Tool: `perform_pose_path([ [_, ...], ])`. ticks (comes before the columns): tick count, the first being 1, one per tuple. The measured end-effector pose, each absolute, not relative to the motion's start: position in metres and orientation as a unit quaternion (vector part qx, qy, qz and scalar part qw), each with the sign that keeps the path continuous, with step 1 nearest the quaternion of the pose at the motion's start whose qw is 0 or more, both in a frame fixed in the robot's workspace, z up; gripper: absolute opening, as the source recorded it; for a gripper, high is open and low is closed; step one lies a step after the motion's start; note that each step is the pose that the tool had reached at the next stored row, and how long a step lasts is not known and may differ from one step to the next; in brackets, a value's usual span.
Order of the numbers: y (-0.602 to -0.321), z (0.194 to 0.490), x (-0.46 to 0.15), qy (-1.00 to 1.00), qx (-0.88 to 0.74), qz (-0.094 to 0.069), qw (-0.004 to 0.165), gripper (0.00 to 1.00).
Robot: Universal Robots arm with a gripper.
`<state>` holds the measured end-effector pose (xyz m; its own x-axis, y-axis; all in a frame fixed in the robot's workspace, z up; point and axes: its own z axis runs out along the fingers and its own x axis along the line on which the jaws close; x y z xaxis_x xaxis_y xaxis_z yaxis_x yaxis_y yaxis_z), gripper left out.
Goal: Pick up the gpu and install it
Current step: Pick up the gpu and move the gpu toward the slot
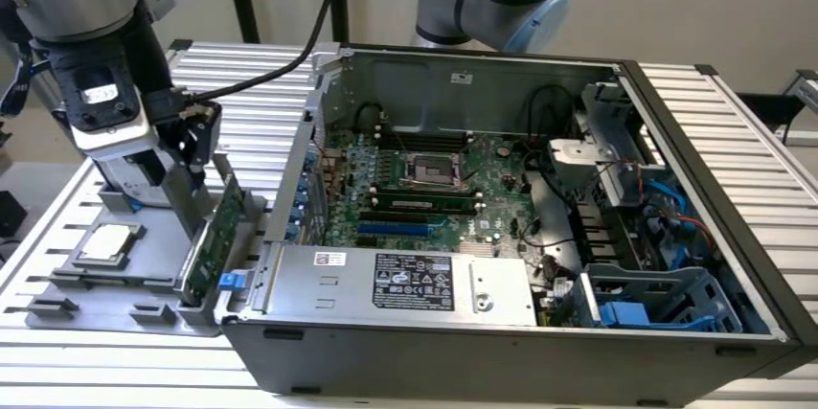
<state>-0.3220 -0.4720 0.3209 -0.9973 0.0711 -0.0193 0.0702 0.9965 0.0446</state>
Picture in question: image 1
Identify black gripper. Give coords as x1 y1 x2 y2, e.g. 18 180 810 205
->
121 20 224 171

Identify green graphics card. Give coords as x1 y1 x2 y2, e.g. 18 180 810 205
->
170 148 254 307

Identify silver CPU chip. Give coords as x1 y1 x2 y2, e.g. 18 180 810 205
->
74 223 145 269

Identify grey parts rack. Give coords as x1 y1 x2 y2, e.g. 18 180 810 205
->
24 177 270 338

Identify small black box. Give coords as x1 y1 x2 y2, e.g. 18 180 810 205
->
0 190 28 239

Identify black expansion slot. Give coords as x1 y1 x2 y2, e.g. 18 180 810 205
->
356 209 431 224

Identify blue expansion slot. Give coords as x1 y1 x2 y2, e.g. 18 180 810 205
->
355 220 431 239

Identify CPU socket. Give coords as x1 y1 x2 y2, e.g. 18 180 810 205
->
397 151 477 191

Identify installed RAM stick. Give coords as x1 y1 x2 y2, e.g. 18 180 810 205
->
369 193 481 212

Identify silver power supply unit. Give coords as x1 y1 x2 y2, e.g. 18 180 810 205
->
250 242 539 329

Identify green motherboard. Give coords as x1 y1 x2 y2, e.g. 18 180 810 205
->
317 132 545 258

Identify black open PC case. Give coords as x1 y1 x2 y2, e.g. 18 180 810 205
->
214 41 803 397

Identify grey metal drive cage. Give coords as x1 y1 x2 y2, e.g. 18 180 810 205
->
547 81 667 205

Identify blue plastic disk bay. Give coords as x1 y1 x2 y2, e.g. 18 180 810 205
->
576 261 750 334

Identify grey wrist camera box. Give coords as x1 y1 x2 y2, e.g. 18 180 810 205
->
52 59 162 162

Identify thick black gripper cable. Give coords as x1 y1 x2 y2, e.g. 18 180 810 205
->
188 0 336 104

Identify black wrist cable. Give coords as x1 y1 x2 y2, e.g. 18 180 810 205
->
0 38 36 119

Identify black looped case cable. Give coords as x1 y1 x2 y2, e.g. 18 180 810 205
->
525 84 577 143
352 101 385 133

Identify blue wire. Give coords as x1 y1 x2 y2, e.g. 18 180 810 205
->
643 177 699 258

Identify red wire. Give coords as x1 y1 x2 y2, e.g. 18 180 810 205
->
675 215 718 258

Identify aluminium profile frame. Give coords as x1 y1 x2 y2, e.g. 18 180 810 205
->
772 70 818 148

